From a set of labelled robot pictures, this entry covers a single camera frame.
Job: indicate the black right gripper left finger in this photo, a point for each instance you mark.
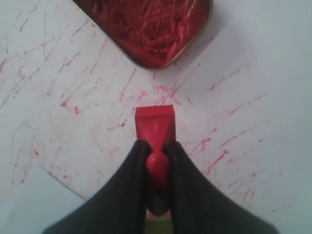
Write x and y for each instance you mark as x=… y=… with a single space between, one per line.
x=119 y=207

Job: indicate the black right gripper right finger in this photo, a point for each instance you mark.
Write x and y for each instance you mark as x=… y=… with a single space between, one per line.
x=198 y=207

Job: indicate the red plastic stamp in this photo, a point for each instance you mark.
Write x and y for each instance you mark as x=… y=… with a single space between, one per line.
x=156 y=125

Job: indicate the red ink paste tin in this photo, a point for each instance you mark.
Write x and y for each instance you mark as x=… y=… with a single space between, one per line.
x=151 y=33

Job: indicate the white paper sheet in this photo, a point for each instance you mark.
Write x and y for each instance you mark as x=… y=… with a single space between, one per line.
x=39 y=202

